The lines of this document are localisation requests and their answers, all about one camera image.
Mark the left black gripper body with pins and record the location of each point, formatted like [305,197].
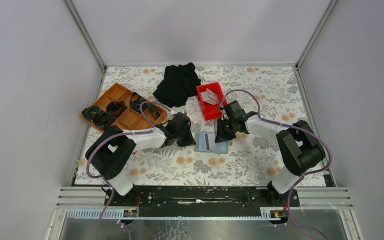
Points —
[184,138]

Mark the floral table mat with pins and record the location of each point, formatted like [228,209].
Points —
[251,160]

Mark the grey-green card holder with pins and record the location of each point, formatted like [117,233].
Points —
[222,147]

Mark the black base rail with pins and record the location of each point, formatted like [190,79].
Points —
[207,202]

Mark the wooden divided organizer tray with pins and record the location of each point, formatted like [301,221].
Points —
[116,100]

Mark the black cloth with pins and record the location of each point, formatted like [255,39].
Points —
[179,83]

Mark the rolled dark patterned tie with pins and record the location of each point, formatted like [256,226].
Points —
[90,112]

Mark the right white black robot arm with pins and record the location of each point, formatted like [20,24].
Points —
[299,147]

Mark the credit cards stack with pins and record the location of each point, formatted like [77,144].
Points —
[209,97]

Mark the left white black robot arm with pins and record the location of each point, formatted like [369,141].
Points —
[110,153]

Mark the red plastic bin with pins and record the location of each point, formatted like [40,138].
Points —
[210,112]

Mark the white card with black stripe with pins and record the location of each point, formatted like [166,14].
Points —
[209,142]

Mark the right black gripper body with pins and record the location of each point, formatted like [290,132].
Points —
[226,130]

